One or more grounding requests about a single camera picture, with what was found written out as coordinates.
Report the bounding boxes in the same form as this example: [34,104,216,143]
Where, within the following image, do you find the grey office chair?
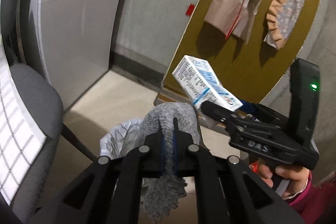
[1,0,97,223]

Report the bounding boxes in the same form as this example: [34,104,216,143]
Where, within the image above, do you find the grey microfibre cloth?
[136,102,202,223]

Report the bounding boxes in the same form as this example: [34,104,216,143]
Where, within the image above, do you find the person's right hand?
[256,159,310,197]

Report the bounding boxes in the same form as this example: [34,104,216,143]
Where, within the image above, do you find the olive yellow board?
[154,0,320,105]

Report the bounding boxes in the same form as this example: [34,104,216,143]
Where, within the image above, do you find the pleated patterned paper garment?
[264,0,305,50]

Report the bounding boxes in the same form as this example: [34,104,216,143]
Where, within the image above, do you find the pink sleeve forearm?
[285,170,336,224]

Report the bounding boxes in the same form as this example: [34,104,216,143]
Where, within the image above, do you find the red wall sticker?
[185,3,195,16]

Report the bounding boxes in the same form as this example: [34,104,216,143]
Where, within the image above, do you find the white blue carton box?
[172,55,243,111]

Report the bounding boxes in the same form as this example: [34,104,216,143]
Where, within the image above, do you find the white grid checked cloth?
[0,46,46,205]

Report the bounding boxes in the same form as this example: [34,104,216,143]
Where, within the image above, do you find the trash bin with plastic liner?
[100,119,142,160]

